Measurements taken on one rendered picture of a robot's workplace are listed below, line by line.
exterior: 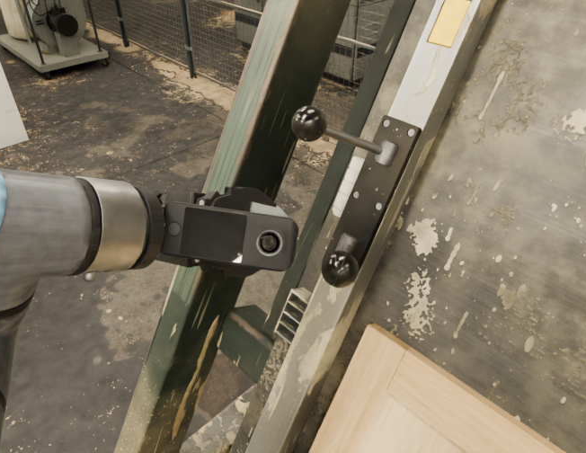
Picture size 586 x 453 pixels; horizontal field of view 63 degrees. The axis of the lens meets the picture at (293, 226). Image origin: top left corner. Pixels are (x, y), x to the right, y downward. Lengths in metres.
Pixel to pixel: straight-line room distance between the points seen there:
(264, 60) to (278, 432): 0.52
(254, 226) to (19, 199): 0.17
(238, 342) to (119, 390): 1.45
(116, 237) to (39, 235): 0.06
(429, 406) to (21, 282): 0.44
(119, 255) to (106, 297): 2.25
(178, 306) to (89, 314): 1.79
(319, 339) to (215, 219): 0.29
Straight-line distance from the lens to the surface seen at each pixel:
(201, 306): 0.81
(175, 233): 0.41
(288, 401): 0.69
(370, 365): 0.63
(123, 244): 0.38
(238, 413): 1.16
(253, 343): 0.82
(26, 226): 0.35
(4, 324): 0.40
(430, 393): 0.60
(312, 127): 0.51
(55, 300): 2.73
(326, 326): 0.63
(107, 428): 2.17
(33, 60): 5.67
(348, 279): 0.48
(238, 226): 0.40
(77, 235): 0.36
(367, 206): 0.58
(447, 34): 0.59
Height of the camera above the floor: 1.77
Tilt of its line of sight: 38 degrees down
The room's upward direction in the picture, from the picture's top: straight up
